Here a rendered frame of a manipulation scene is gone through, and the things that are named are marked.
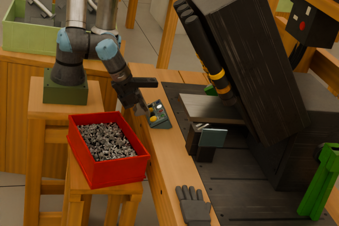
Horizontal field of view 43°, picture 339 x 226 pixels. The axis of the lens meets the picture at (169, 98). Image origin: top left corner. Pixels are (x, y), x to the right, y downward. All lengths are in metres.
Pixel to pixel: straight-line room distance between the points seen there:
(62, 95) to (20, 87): 0.67
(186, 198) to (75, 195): 0.41
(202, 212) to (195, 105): 0.37
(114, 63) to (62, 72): 0.38
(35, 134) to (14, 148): 0.85
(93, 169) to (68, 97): 0.49
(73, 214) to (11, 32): 1.19
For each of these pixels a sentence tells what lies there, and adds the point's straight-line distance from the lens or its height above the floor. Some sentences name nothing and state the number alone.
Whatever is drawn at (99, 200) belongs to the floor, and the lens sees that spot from 2.74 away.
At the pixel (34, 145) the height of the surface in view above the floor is 0.67.
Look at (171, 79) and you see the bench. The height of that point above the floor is 0.88.
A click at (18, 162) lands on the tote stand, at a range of 2.84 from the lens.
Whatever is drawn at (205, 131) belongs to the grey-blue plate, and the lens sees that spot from 1.57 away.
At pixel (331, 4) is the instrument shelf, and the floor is 1.54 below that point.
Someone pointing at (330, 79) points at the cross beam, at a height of 1.21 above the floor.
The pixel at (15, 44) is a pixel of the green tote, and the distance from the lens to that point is 2.53.
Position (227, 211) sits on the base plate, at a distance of 1.47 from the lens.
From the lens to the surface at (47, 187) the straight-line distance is 2.47.
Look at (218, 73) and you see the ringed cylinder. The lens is 1.23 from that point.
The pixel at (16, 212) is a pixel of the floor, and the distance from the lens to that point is 2.64.
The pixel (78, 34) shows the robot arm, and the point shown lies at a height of 1.23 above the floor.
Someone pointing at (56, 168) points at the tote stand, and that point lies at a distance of 2.81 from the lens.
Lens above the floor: 1.83
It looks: 27 degrees down
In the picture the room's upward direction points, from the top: 13 degrees clockwise
